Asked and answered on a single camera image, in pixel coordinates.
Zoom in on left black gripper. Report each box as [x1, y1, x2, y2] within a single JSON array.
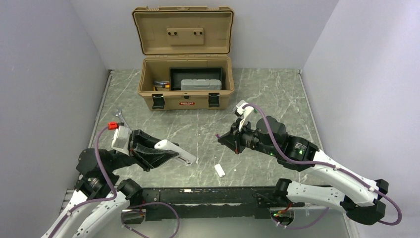
[[105, 128, 179, 171]]

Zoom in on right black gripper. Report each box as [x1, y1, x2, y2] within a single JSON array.
[[218, 117, 279, 157]]

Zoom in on white battery cover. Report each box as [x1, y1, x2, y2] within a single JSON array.
[[214, 164, 225, 178]]

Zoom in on white remote control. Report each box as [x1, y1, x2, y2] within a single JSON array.
[[154, 139, 197, 166]]

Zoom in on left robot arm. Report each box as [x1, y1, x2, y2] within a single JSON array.
[[43, 123, 196, 238]]

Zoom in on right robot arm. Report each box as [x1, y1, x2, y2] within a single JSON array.
[[217, 116, 389, 225]]

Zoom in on silver open-end wrench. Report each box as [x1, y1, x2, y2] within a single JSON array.
[[114, 107, 131, 129]]

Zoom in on grey plastic case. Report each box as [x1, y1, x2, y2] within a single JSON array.
[[181, 79, 222, 91]]

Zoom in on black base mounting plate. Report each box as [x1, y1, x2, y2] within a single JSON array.
[[123, 186, 304, 221]]

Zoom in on black toolbox tray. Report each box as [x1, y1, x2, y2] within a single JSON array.
[[169, 67, 223, 91]]

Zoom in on tan plastic toolbox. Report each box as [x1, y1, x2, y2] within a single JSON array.
[[132, 6, 234, 111]]

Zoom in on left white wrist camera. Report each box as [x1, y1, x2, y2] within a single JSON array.
[[111, 122, 131, 155]]

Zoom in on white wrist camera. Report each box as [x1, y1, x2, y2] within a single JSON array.
[[234, 100, 254, 131], [111, 122, 131, 155]]

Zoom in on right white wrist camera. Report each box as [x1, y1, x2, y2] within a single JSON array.
[[234, 100, 254, 131]]

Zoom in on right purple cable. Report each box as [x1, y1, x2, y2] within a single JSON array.
[[244, 103, 403, 230]]

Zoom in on purple cable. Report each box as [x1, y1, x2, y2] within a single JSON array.
[[47, 126, 180, 238], [244, 103, 403, 230]]

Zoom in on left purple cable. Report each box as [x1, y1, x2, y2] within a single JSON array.
[[47, 126, 180, 238]]

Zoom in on orange handled tool in toolbox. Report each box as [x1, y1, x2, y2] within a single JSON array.
[[153, 81, 170, 91]]

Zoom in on aluminium rail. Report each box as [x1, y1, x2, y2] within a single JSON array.
[[60, 186, 351, 213]]

